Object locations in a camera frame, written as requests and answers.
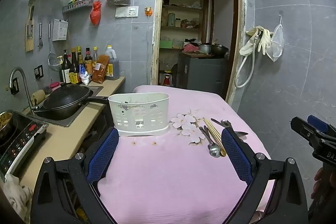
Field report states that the pump dispenser bottle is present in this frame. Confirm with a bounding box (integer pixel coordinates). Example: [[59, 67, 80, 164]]
[[57, 55, 65, 83]]

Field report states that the grey cabinet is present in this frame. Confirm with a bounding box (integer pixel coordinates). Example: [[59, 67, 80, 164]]
[[177, 52, 229, 94]]

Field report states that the metal peeler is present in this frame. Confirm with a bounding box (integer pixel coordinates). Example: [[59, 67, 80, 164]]
[[37, 22, 44, 47]]

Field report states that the pink floral tablecloth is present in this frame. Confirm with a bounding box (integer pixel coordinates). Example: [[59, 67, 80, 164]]
[[97, 85, 272, 224]]

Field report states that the pot with food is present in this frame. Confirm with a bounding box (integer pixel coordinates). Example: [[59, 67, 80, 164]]
[[0, 112, 13, 140]]

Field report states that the beige rubber glove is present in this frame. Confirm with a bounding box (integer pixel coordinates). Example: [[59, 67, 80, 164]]
[[258, 28, 273, 55], [239, 26, 265, 56]]

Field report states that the grey wall shelf rack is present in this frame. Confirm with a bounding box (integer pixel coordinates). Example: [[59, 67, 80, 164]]
[[62, 0, 94, 13]]

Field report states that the white blue salt bag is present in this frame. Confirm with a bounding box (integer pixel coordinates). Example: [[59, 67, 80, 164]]
[[79, 64, 91, 85]]

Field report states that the beige kitchen counter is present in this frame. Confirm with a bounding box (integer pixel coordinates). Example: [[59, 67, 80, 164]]
[[20, 76, 126, 188]]

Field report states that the yellow label sauce bottle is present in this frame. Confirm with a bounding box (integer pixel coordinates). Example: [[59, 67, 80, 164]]
[[70, 48, 81, 84]]

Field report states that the metal cooking pot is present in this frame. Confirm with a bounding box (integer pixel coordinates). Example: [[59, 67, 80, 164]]
[[198, 43, 213, 54]]

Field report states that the person's right hand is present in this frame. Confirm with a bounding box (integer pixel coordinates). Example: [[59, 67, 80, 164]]
[[314, 168, 327, 199]]

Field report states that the clear plastic bag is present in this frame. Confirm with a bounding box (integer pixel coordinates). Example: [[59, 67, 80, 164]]
[[266, 24, 285, 62]]

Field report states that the wooden cutting board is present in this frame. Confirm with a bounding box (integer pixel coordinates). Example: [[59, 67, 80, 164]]
[[25, 0, 36, 52]]

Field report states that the wooden door frame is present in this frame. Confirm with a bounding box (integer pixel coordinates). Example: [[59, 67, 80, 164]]
[[151, 0, 247, 109]]

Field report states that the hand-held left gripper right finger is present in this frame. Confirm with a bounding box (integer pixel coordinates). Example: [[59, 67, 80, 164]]
[[221, 127, 309, 224]]

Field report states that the pink cloth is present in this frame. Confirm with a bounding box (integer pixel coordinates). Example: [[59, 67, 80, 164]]
[[183, 43, 200, 52]]

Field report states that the black wall socket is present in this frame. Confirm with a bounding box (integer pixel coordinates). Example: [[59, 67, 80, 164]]
[[10, 77, 19, 95], [34, 64, 44, 80]]

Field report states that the metal faucet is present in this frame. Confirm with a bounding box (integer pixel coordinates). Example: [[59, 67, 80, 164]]
[[9, 67, 40, 114]]

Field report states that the large oil jug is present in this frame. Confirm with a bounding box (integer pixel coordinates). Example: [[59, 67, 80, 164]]
[[104, 45, 120, 81]]

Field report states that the white plastic utensil holder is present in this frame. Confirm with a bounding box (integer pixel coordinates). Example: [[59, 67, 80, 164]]
[[108, 93, 170, 137]]

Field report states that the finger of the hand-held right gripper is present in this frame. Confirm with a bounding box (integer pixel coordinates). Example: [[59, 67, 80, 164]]
[[307, 115, 336, 136], [290, 117, 326, 146]]

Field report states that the white cloth rag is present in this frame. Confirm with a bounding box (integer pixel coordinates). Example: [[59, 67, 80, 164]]
[[0, 173, 33, 224]]

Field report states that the white hose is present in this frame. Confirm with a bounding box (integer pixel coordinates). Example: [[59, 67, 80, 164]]
[[234, 30, 263, 88]]

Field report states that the metal strainer ladle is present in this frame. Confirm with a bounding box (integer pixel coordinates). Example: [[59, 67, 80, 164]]
[[47, 21, 61, 72]]

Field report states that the yellow loofah sponge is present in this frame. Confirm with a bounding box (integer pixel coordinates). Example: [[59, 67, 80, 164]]
[[31, 90, 46, 105]]

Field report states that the wooden shelf unit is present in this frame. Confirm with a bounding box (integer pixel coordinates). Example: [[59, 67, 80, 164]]
[[159, 0, 210, 83]]

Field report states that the red plastic bag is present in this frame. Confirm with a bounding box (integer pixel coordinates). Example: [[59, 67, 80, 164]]
[[90, 0, 102, 25]]

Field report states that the black wok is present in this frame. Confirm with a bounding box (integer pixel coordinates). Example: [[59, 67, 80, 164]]
[[34, 82, 109, 121]]

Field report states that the white perforated wall holder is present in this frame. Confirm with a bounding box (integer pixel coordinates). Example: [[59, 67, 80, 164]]
[[52, 19, 69, 41]]

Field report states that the silver metal spoon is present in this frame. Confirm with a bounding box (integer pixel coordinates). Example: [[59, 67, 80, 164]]
[[199, 126, 221, 158], [204, 125, 217, 151], [211, 118, 249, 138]]

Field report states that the kitchen knife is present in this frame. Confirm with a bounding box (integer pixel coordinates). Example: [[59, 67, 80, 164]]
[[27, 6, 34, 39]]

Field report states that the red chili powder packet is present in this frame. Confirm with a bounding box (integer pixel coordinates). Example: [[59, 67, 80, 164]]
[[91, 55, 110, 84]]

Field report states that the steel sink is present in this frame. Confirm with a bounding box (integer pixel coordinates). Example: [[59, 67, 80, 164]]
[[34, 85, 104, 127]]

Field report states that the black induction cooker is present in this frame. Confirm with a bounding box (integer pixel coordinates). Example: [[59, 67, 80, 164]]
[[0, 110, 49, 180]]

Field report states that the dark metal bowl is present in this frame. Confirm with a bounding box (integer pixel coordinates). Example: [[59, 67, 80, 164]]
[[211, 43, 229, 57]]

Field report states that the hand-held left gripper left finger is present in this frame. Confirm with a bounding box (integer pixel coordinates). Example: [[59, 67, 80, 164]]
[[31, 127, 120, 224]]

